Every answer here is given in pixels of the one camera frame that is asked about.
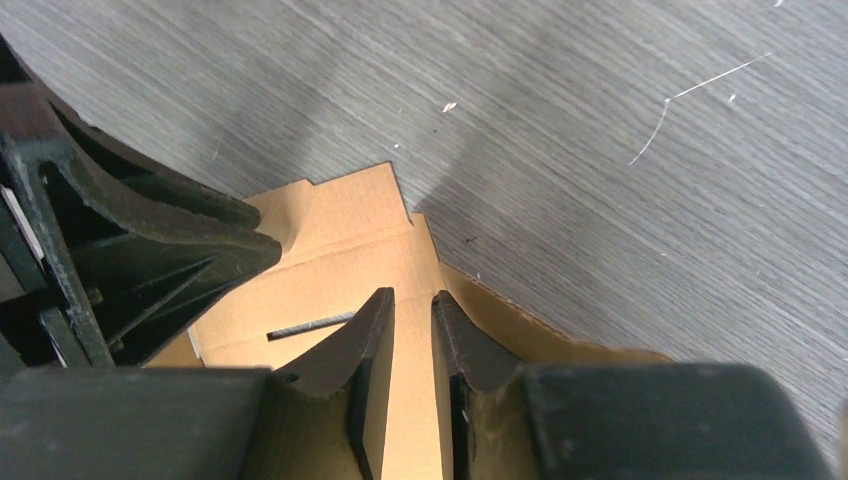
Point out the brown cardboard box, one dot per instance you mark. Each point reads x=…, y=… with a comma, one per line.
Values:
x=342, y=240

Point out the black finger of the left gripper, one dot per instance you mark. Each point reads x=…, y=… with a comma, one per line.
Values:
x=130, y=167
x=108, y=276

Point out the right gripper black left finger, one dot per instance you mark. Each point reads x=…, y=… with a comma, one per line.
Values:
x=321, y=416

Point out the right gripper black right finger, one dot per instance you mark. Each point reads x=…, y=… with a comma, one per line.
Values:
x=503, y=417

